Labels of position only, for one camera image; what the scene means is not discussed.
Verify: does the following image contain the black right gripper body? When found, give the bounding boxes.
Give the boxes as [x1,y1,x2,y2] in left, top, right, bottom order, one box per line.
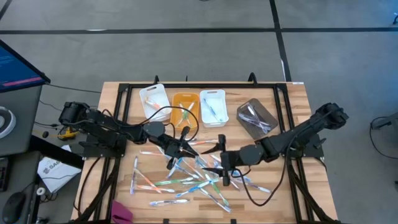
[220,146,249,170]

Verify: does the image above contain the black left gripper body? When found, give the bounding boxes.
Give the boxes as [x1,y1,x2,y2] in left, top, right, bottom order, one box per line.
[161,136,185,157]

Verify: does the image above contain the green toothbrush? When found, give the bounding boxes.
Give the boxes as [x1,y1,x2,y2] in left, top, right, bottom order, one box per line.
[177,101,197,126]
[154,176,195,186]
[204,172,231,207]
[179,102,191,127]
[180,178,220,185]

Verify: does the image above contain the grey translucent plastic bin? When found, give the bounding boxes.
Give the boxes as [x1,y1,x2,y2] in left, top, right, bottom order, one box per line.
[236,98,279,141]

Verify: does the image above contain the orange plastic bin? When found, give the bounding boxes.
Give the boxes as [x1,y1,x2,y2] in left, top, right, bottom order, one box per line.
[171,92,201,131]

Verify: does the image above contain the white plastic bin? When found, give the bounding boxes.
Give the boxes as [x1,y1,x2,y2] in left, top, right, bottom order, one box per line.
[139,83,173,123]
[198,89,230,129]

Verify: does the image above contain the magenta cloth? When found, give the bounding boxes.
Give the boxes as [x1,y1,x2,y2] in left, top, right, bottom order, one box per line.
[111,200,134,224]

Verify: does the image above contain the yellow hand tool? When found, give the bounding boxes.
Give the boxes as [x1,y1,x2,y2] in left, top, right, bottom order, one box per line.
[57,129,78,141]

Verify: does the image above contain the white paper sheet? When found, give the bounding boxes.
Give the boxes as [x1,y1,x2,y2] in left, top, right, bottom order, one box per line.
[37,144,82,194]

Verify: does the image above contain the black floor beam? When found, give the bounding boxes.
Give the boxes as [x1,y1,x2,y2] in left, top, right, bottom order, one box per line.
[29,135,85,170]

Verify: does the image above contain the dark grey desk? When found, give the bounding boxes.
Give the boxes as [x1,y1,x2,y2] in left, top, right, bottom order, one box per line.
[0,151,41,224]

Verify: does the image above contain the grey chair base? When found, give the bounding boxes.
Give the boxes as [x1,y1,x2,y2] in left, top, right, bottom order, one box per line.
[371,111,398,131]

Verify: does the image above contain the black computer mouse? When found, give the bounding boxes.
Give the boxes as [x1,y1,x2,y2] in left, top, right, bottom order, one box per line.
[1,192,26,224]

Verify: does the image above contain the white round device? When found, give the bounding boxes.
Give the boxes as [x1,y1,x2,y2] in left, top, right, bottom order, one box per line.
[0,106,17,140]

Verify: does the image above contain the black keyboard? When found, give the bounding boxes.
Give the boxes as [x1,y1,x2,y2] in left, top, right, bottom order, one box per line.
[0,157,10,193]

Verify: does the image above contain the computer monitor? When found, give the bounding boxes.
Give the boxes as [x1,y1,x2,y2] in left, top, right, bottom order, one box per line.
[0,39,51,94]

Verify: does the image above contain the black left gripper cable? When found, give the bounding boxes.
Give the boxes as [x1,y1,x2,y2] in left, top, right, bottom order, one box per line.
[136,105,200,146]

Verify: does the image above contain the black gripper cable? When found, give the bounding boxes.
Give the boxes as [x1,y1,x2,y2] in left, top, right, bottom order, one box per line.
[136,105,200,146]
[231,136,289,207]

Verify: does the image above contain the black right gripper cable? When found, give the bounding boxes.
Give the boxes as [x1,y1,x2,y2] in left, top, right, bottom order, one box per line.
[231,136,289,207]

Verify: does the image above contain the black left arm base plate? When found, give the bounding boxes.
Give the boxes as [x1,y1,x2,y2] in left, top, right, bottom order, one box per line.
[79,136,127,159]

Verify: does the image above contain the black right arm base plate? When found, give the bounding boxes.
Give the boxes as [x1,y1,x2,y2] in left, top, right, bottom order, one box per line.
[279,132,326,159]

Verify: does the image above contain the thick black base cable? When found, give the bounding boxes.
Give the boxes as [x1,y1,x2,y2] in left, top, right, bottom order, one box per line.
[73,157,103,218]

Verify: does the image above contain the black monitor cable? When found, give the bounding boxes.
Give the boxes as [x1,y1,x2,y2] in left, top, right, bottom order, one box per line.
[45,82,103,94]

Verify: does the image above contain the black floor cable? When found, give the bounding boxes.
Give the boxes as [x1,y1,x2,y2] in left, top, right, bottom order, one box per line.
[369,124,398,161]

